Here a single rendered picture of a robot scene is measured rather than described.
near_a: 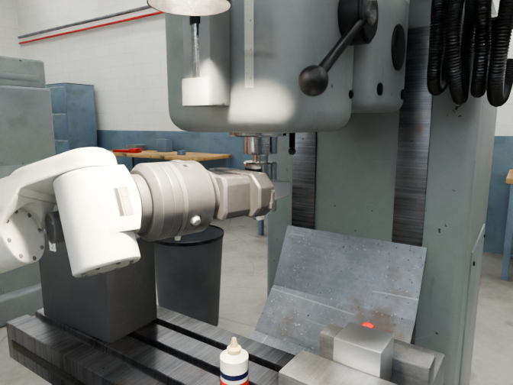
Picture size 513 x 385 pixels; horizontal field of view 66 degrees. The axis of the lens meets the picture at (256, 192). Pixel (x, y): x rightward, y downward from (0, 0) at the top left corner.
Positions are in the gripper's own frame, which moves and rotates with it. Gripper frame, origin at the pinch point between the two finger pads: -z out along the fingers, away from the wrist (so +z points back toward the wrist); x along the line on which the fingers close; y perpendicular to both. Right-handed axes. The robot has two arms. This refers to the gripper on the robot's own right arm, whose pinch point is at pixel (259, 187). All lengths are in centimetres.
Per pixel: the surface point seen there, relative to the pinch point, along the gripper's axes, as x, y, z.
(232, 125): -3.4, -8.6, 7.7
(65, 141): 708, 22, -185
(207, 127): 0.8, -8.3, 8.4
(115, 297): 28.4, 23.1, 10.0
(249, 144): -0.4, -6.1, 2.4
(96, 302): 31.0, 24.3, 12.6
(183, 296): 158, 94, -83
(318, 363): -12.4, 20.6, 1.1
